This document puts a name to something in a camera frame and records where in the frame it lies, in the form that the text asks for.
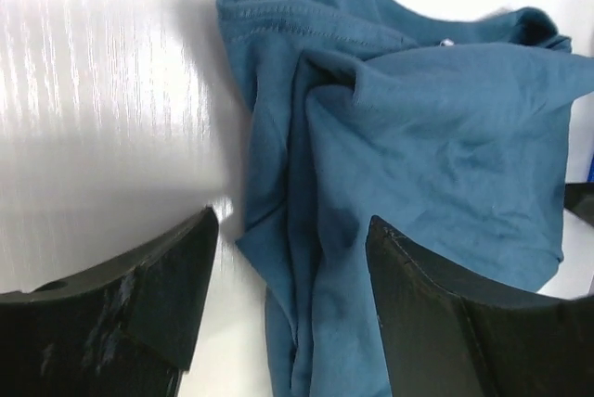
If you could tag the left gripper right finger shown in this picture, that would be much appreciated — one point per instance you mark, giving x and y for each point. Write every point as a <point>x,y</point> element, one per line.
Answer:
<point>447,331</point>

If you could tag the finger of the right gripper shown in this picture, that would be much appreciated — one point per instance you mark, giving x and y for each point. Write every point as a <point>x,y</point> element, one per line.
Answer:
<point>579,200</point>

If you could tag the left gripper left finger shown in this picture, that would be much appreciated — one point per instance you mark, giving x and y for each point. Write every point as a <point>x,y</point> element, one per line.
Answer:
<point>126,327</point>

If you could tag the teal blue t shirt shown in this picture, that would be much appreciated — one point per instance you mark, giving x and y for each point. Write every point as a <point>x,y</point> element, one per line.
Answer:
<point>456,133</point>

